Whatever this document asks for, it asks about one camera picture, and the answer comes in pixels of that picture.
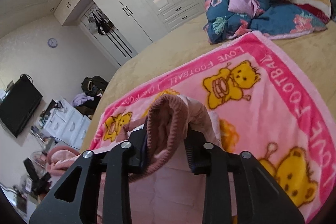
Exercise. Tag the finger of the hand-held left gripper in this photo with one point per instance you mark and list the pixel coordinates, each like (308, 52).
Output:
(39, 182)

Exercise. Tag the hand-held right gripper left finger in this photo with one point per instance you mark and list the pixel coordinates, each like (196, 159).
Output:
(136, 153)

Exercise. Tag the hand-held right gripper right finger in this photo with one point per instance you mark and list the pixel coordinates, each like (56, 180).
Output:
(194, 158)

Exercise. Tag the pink quilted jacket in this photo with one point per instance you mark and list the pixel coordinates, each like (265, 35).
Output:
(162, 129)

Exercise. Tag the dark clothes pile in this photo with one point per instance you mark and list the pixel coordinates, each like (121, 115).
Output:
(90, 108)

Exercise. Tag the purple clothes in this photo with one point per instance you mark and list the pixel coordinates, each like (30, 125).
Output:
(80, 100)

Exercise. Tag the hanging dark clothes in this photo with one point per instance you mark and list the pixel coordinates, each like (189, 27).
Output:
(101, 23)

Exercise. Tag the white drawer cabinet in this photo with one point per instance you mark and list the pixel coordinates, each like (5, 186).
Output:
(68, 121)

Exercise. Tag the black television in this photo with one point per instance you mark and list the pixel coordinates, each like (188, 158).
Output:
(18, 106)

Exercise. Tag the brown bag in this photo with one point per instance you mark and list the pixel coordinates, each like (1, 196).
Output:
(94, 83)

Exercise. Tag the pink bear printed blanket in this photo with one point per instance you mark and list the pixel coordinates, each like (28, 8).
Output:
(262, 108)

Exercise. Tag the bed with beige sheet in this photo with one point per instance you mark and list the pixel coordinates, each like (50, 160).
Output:
(170, 50)

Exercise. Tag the white wardrobe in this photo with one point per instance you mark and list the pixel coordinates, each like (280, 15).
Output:
(141, 3)

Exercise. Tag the striped yellow red blanket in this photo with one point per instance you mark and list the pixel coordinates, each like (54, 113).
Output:
(312, 3)

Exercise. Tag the round wall clock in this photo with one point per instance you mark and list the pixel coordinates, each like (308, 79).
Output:
(52, 42)

